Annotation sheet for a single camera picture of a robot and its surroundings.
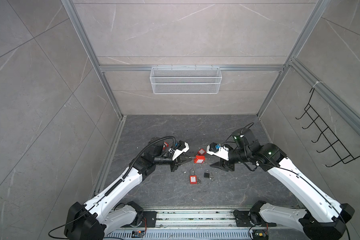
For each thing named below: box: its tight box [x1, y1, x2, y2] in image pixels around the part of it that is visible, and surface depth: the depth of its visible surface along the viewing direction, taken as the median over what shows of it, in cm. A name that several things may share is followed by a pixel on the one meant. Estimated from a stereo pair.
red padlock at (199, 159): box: [193, 155, 206, 164], surface depth 71 cm
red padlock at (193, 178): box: [189, 168, 198, 185], surface depth 87 cm
